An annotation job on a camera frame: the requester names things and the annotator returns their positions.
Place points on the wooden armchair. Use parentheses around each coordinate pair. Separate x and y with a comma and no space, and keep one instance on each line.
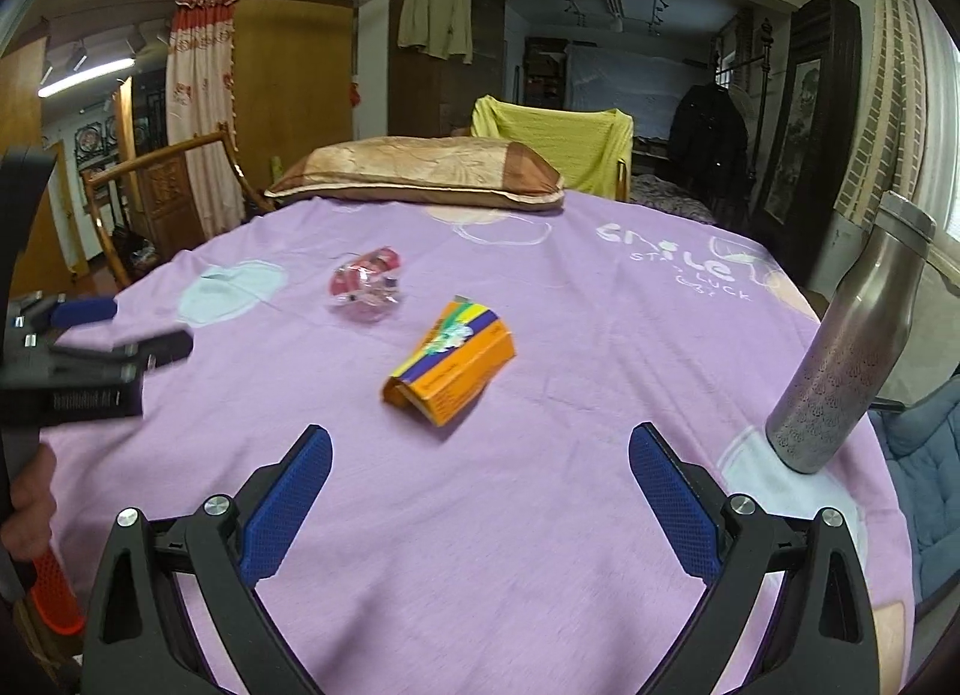
(161,193)

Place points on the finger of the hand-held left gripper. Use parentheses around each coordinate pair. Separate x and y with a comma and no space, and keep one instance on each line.
(161,349)
(86,311)

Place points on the orange purple box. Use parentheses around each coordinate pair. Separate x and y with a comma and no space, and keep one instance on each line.
(454,365)

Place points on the dark wooden wardrobe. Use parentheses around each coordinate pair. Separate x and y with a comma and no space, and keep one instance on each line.
(442,99)

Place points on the black coat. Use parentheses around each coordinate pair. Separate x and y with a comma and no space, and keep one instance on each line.
(709,155)

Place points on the fluorescent tube light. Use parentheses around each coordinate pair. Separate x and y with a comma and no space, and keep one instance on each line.
(86,76)

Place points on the red mesh basket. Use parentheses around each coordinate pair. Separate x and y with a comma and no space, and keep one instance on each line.
(56,594)

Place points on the person's left hand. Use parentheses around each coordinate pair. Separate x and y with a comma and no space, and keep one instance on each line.
(34,500)

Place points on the dark patterned blanket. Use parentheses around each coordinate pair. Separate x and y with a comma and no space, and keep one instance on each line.
(667,196)

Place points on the red printed white curtain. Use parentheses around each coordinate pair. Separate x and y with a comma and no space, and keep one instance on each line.
(199,118)

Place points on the pale blue hanging sheet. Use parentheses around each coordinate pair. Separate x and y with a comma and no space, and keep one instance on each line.
(637,88)

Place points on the beige jacket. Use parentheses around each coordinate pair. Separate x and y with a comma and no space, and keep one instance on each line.
(435,9)

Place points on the blue cushioned chair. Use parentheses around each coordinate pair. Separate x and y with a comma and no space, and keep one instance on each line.
(930,485)

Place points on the dark framed picture panel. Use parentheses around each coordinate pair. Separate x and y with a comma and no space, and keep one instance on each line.
(806,125)

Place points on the framed decorative plate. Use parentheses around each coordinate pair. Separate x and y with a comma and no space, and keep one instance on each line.
(90,142)

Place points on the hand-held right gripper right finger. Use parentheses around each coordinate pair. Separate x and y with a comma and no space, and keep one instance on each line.
(675,507)

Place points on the brown patterned pillow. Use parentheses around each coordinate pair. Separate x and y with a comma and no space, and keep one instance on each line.
(420,170)

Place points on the checked beige curtain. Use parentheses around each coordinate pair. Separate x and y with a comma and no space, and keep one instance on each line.
(900,80)

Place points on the chair with yellow cover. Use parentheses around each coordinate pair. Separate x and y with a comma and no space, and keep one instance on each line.
(555,148)

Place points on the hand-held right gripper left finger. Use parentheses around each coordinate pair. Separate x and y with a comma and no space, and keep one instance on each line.
(289,507)

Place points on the stainless steel bottle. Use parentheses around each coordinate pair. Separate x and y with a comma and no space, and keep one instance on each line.
(847,350)

